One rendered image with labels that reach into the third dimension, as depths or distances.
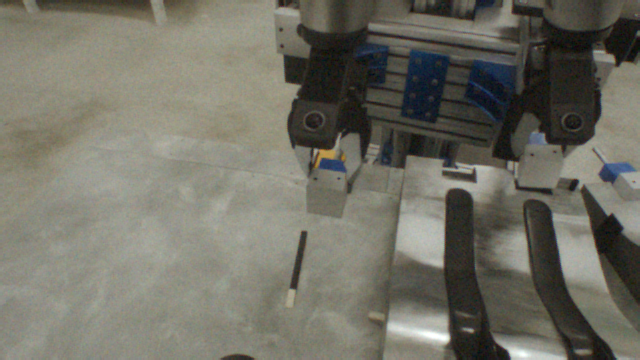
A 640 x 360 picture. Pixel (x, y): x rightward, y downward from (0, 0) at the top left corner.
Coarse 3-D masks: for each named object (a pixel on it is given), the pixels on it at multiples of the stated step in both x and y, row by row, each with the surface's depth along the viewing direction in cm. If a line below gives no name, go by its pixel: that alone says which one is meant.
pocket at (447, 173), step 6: (444, 168) 70; (450, 168) 70; (474, 168) 68; (444, 174) 70; (450, 174) 70; (456, 174) 70; (462, 174) 69; (468, 174) 69; (474, 174) 69; (456, 180) 70; (462, 180) 70; (468, 180) 70; (474, 180) 68
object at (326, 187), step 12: (336, 156) 64; (312, 168) 59; (324, 168) 61; (336, 168) 61; (312, 180) 57; (324, 180) 57; (336, 180) 57; (312, 192) 57; (324, 192) 56; (336, 192) 56; (312, 204) 58; (324, 204) 58; (336, 204) 57; (336, 216) 59
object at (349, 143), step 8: (344, 136) 52; (352, 136) 52; (344, 144) 53; (352, 144) 52; (344, 152) 53; (352, 152) 53; (360, 152) 53; (344, 160) 54; (352, 160) 54; (360, 160) 54; (352, 168) 55; (360, 168) 55; (352, 176) 56
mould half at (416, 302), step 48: (432, 192) 64; (480, 192) 64; (528, 192) 64; (576, 192) 64; (432, 240) 58; (480, 240) 58; (576, 240) 58; (432, 288) 50; (480, 288) 51; (528, 288) 52; (576, 288) 52; (384, 336) 45; (432, 336) 42; (528, 336) 43; (624, 336) 44
